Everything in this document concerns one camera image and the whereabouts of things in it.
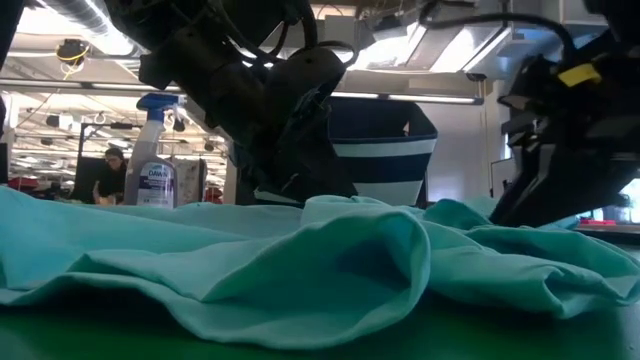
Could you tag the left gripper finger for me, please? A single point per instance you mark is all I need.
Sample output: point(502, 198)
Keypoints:
point(310, 180)

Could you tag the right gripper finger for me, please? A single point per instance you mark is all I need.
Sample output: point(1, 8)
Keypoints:
point(565, 190)

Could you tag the teal shorts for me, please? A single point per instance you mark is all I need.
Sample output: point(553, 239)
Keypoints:
point(300, 270)

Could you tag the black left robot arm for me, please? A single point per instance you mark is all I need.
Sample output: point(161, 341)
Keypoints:
point(200, 60)

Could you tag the navy striped laundry basket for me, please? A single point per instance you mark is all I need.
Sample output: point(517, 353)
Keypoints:
point(380, 170)

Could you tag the clear spray bottle blue trigger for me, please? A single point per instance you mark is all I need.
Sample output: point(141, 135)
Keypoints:
point(150, 180)

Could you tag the person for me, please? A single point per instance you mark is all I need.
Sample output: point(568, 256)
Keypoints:
point(112, 180)

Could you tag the black monitor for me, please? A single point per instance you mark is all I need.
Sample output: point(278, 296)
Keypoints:
point(85, 180)

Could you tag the green table mat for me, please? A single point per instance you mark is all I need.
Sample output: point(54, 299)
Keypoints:
point(100, 335)

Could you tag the red bin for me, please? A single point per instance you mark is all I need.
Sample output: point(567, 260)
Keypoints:
point(22, 183)

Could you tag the silver ventilation duct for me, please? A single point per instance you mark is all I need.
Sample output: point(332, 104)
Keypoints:
point(95, 20)

